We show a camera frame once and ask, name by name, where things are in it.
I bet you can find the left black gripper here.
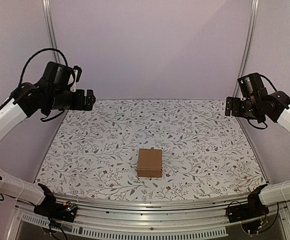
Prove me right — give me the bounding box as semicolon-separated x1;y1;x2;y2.
46;88;96;110

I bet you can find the brown cardboard box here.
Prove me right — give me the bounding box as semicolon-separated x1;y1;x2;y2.
137;148;162;178

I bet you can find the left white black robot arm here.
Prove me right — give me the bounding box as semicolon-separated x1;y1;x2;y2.
0;61;96;222

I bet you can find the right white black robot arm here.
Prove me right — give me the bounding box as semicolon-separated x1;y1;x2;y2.
225;72;290;220

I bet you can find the floral patterned table mat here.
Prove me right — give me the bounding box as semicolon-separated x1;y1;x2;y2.
35;100;266;202

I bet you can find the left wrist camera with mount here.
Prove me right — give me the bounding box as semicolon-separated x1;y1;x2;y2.
68;65;82;92

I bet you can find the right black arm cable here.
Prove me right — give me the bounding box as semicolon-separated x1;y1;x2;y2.
259;74;290;113

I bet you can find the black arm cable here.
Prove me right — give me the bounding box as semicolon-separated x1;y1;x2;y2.
18;48;69;87
259;74;290;113

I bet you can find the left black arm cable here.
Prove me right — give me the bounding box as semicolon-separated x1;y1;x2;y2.
18;48;69;87

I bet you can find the right aluminium frame post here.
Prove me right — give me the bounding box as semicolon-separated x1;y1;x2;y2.
236;0;259;81

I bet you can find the aluminium frame post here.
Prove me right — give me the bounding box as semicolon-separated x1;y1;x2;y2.
236;0;259;81
41;0;60;65

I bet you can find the left aluminium frame post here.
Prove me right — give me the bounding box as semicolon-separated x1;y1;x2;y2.
41;0;60;65

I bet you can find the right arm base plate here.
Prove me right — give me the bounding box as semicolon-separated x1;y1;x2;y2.
225;200;269;223

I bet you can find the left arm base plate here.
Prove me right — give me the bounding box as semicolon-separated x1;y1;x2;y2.
34;198;78;223

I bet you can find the front aluminium rail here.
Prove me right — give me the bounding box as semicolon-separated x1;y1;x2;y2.
6;194;290;240

